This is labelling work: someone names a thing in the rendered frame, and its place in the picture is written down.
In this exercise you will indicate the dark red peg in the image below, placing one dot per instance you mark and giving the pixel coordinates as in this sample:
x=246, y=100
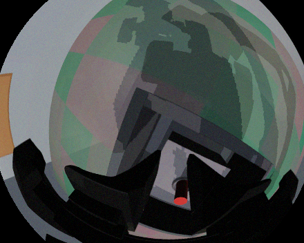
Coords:
x=181, y=192

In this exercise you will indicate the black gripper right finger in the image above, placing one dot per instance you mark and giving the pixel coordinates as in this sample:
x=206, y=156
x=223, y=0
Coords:
x=212, y=196

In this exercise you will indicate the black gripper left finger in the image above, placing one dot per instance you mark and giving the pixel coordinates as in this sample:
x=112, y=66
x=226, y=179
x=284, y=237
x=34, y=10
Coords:
x=128, y=191

